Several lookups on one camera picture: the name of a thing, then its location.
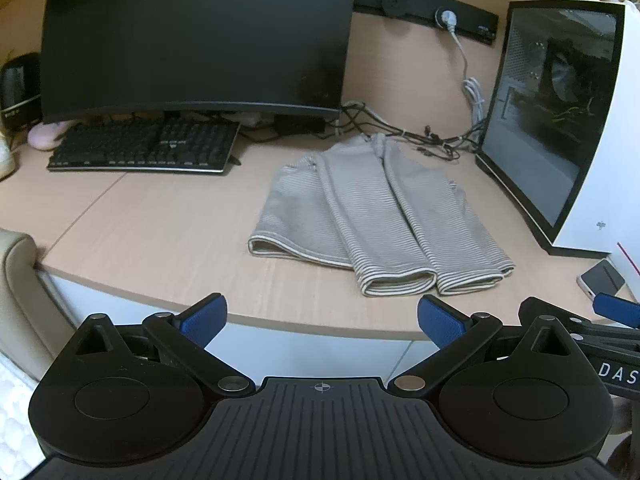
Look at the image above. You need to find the pink plush item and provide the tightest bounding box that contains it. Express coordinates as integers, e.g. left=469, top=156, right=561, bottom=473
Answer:
left=27, top=121, right=76, bottom=150

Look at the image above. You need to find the black cable bundle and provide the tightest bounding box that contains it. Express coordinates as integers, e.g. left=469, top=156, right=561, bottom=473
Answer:
left=327, top=101, right=488, bottom=162

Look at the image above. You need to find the grey striped long-sleeve shirt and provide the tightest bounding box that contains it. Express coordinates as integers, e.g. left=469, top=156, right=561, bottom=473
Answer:
left=247, top=132, right=516, bottom=297

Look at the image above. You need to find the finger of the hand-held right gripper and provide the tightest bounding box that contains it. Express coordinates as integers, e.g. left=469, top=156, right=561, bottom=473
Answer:
left=518, top=297, right=601, bottom=335
left=593, top=292, right=640, bottom=330

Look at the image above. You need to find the white plug and cable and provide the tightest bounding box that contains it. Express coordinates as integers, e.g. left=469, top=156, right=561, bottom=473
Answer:
left=439, top=9, right=488, bottom=128

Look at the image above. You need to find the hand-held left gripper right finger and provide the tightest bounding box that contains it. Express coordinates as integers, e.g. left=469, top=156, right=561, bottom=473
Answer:
left=388, top=294, right=585, bottom=393

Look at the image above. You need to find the black power strip rail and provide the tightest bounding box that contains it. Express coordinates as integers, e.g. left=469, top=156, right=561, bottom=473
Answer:
left=353, top=0, right=499, bottom=48

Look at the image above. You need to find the black curved monitor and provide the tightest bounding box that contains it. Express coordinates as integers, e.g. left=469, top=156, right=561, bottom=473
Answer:
left=39, top=0, right=359, bottom=125

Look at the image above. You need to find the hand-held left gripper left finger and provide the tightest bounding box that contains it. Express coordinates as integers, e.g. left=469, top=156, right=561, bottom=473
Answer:
left=66, top=293, right=254, bottom=395

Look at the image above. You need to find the beige chair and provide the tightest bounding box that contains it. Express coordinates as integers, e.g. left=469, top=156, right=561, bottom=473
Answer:
left=0, top=229, right=78, bottom=383

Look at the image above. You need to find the white computer case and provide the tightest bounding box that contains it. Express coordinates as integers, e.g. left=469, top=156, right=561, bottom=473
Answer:
left=474, top=0, right=640, bottom=260

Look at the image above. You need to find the black keyboard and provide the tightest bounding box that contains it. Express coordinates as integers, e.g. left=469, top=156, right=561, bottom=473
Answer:
left=47, top=117, right=242, bottom=176

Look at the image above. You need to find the smartphone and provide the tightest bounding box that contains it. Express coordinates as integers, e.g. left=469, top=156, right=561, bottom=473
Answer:
left=577, top=258, right=626, bottom=301

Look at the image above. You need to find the black speaker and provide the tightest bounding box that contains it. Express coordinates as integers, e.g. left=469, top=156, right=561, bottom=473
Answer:
left=0, top=52, right=43, bottom=130

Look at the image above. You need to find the white quilted cloth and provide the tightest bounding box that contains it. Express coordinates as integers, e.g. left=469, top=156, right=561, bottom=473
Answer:
left=0, top=352, right=47, bottom=480

